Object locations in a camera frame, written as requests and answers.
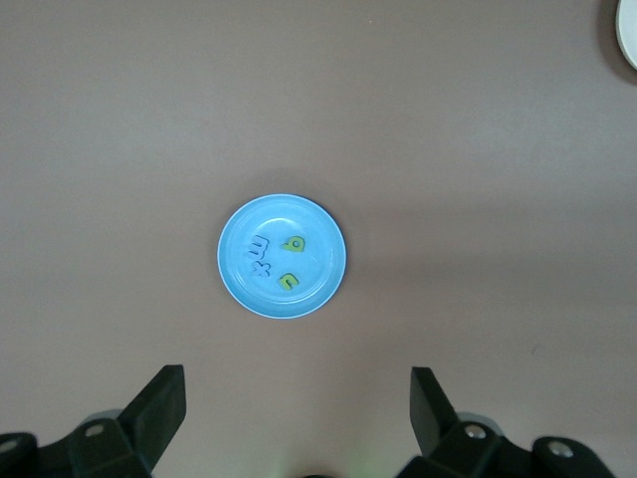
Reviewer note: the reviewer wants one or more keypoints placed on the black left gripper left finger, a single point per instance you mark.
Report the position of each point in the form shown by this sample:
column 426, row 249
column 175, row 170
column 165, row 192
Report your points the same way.
column 149, row 413

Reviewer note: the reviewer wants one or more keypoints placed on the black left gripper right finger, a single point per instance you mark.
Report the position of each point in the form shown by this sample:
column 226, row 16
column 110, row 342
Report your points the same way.
column 438, row 428

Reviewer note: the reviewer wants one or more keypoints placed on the blue letter x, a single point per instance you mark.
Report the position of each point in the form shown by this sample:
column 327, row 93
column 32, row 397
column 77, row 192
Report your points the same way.
column 261, row 269

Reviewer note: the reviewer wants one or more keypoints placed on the green letter n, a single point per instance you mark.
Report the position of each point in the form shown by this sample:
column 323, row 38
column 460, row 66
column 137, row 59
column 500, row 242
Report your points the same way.
column 288, row 281

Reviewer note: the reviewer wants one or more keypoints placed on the blue letter m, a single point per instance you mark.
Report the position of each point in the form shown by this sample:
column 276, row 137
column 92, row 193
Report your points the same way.
column 259, row 245

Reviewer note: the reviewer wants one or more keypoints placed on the green letter q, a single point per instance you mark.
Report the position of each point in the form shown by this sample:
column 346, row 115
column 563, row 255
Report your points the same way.
column 293, row 244

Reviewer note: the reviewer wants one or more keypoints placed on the blue plate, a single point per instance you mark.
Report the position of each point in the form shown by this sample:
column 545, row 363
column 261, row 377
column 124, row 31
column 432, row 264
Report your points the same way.
column 308, row 269

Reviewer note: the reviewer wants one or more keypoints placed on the brown table cover sheet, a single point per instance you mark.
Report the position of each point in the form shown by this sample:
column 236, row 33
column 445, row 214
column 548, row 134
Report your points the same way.
column 318, row 99

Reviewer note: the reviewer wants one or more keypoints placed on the cream plate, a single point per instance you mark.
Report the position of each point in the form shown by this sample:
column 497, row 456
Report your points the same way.
column 628, row 35

